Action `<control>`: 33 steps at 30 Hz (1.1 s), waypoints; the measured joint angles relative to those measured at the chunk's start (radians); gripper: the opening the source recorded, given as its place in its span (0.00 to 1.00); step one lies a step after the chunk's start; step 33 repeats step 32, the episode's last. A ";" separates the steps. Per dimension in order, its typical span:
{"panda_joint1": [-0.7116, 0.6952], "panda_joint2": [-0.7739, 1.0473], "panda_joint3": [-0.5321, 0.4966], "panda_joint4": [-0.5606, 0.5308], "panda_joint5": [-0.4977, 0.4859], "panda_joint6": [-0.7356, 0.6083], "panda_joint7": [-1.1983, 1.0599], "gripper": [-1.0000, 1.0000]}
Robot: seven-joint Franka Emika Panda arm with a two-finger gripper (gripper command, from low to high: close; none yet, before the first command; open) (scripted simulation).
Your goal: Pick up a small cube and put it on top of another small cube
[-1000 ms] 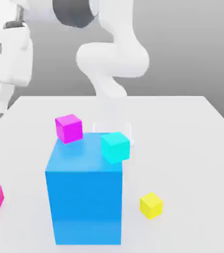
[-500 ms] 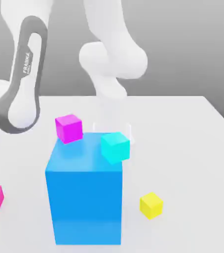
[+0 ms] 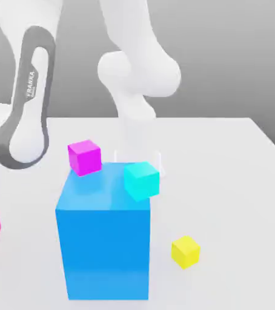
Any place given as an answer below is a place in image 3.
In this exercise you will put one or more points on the large blue box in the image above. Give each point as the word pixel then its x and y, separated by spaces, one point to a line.
pixel 104 244

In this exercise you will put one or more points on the small magenta cube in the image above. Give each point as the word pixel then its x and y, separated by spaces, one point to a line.
pixel 84 157

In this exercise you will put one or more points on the small yellow cube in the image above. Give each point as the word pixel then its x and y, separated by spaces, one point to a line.
pixel 185 252

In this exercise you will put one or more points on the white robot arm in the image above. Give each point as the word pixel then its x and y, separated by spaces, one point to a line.
pixel 137 72

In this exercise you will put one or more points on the small cyan cube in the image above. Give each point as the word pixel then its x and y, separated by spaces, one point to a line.
pixel 141 181

